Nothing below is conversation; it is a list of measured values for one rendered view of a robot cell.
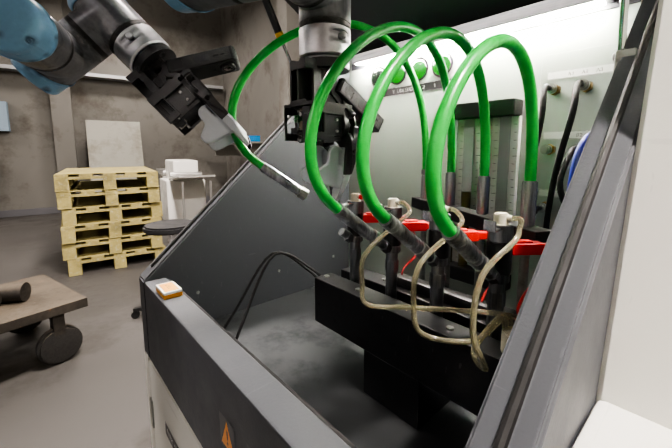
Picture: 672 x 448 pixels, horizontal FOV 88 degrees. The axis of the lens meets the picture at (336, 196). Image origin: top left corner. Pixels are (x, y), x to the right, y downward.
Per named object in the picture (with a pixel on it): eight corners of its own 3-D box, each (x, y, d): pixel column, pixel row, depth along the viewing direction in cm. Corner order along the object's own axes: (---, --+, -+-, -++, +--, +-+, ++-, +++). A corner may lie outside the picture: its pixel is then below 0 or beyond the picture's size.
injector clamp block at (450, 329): (314, 357, 62) (314, 275, 60) (354, 337, 69) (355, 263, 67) (511, 498, 37) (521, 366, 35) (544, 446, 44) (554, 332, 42)
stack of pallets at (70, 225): (66, 247, 430) (58, 168, 417) (149, 236, 483) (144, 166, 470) (60, 279, 323) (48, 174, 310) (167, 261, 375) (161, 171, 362)
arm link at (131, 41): (161, 40, 62) (140, 12, 54) (179, 58, 62) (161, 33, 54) (128, 67, 61) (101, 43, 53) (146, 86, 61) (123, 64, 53)
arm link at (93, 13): (79, 26, 61) (118, -3, 62) (123, 71, 61) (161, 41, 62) (48, -5, 53) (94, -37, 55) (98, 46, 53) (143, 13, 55)
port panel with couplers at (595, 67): (522, 234, 62) (535, 52, 58) (529, 231, 64) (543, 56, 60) (613, 249, 52) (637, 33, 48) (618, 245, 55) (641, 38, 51)
